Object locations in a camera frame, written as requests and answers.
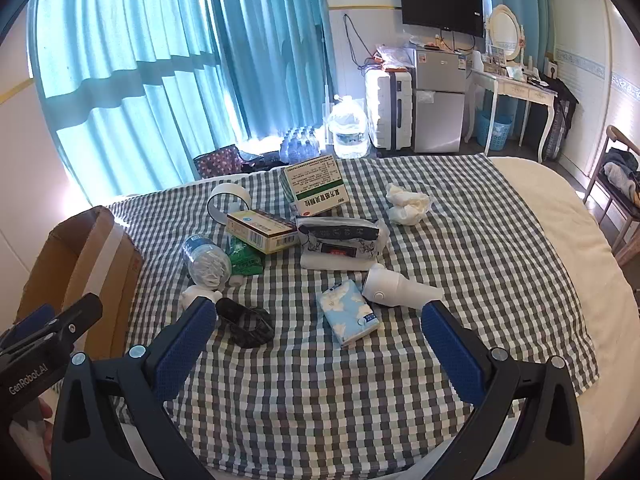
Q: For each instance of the teal window curtain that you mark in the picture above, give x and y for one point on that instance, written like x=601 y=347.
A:
x=150 y=60
x=537 y=20

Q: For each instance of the white handheld device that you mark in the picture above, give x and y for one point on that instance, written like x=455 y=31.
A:
x=385 y=285

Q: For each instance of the clear plastic bag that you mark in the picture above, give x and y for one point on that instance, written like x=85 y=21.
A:
x=340 y=257
x=395 y=57

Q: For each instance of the white tissue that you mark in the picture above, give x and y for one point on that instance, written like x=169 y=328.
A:
x=407 y=205

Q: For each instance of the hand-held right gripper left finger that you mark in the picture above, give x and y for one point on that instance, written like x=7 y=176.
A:
x=185 y=340

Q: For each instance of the white dressing table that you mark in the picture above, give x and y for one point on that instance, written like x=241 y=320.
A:
x=510 y=87

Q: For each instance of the silver small fridge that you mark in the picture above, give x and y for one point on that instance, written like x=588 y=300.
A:
x=440 y=115

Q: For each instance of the black wall television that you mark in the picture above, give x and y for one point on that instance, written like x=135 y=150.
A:
x=440 y=5

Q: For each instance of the dark cloth bag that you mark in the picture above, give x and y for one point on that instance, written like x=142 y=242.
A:
x=260 y=160

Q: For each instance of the white suitcase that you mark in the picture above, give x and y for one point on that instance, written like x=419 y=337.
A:
x=382 y=105

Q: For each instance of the black hanging bag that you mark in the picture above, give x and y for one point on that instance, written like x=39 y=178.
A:
x=562 y=110

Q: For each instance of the green foil packet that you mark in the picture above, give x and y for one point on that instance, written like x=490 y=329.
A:
x=245 y=260

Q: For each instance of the blue plastic basket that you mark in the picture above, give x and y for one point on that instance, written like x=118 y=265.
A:
x=492 y=132

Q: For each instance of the grey white checkered cloth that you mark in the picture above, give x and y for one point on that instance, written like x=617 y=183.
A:
x=350 y=400

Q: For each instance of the large clear water jug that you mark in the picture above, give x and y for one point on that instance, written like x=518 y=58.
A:
x=347 y=130

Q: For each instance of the oval white mirror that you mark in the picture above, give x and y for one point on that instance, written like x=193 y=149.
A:
x=502 y=30

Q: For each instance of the white tape roll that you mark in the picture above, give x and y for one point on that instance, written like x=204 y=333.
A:
x=227 y=188

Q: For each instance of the blue tissue packet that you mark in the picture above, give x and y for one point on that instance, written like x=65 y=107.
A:
x=347 y=310

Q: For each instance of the person's left hand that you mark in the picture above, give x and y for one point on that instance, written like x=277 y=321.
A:
x=44 y=410

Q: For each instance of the black fabric pouch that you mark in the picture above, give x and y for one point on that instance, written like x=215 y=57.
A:
x=245 y=322

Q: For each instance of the brown cardboard box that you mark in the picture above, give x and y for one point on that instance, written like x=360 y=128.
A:
x=75 y=270

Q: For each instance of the dark dotted bag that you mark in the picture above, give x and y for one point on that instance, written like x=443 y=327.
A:
x=220 y=162

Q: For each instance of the white blue toy figure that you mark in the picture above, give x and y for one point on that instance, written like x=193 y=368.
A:
x=192 y=296

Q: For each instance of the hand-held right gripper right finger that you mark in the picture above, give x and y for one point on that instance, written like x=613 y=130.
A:
x=452 y=355

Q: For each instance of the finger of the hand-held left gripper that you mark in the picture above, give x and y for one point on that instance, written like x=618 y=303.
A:
x=75 y=322
x=35 y=315

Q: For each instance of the green white medicine box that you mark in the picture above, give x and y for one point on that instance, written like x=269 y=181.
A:
x=312 y=180

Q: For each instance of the clothes on chair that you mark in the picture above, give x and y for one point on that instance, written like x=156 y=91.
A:
x=620 y=170

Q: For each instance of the wooden chair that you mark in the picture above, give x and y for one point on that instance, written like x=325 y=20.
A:
x=614 y=131

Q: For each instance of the yellow medicine box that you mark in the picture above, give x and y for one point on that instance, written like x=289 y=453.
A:
x=260 y=232

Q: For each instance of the pack of water bottles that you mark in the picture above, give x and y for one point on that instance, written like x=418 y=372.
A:
x=300 y=145

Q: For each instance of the clear cotton swab bottle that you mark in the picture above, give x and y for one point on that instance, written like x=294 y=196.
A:
x=207 y=262

